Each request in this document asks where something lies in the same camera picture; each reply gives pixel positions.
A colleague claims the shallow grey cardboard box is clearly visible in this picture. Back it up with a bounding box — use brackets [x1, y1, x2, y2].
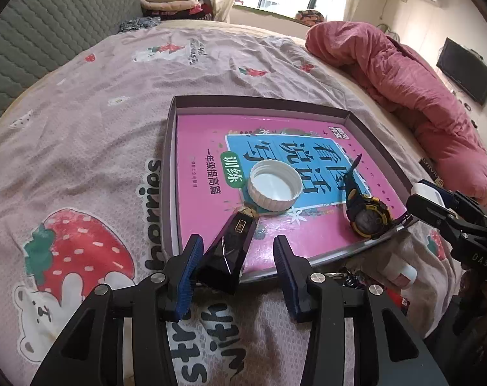
[161, 96, 415, 284]

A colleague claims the white ribbed plastic cap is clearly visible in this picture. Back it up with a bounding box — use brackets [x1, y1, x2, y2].
[247, 160, 302, 212]

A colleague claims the black and yellow wristwatch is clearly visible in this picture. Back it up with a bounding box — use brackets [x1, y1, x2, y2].
[342, 153, 413, 239]

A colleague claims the small dark object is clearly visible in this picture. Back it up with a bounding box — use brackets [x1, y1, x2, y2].
[336, 269, 367, 290]

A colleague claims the pink and blue book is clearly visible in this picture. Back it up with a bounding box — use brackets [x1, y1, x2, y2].
[175, 113, 407, 272]

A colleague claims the black gold mattress label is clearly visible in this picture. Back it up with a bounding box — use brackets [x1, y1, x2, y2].
[418, 159, 443, 183]

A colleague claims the colourful bag on windowsill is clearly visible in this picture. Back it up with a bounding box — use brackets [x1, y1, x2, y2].
[295, 9, 326, 25]

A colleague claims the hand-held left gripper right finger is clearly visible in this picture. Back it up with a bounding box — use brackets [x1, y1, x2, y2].
[273, 235, 449, 386]

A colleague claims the white oblong bottle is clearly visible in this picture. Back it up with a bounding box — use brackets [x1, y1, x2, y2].
[410, 183, 446, 212]

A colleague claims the white pill bottle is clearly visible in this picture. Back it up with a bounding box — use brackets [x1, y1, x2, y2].
[382, 256, 418, 289]

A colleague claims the pink quilt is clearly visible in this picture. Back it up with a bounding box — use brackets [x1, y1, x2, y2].
[305, 22, 487, 210]

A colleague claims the pile of folded clothes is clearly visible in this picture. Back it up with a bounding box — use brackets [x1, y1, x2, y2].
[141, 0, 216, 21]

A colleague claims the black wall television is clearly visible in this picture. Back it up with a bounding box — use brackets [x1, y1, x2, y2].
[435, 37, 487, 106]

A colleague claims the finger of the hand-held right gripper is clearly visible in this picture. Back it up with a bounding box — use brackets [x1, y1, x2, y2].
[422, 179, 487, 228]
[405, 194, 463, 247]

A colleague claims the black cosmetic tube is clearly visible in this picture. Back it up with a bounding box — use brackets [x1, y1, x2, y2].
[196, 204, 261, 295]

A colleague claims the blue floral cloth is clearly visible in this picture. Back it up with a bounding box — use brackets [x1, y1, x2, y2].
[118, 16, 161, 33]

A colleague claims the grey quilted headboard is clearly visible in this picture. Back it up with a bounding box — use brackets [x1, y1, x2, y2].
[0, 0, 155, 137]

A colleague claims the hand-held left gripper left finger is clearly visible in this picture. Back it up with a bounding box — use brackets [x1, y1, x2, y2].
[30, 234, 204, 386]

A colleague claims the strawberry print bed sheet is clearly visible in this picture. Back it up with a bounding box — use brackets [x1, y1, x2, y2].
[0, 24, 461, 386]

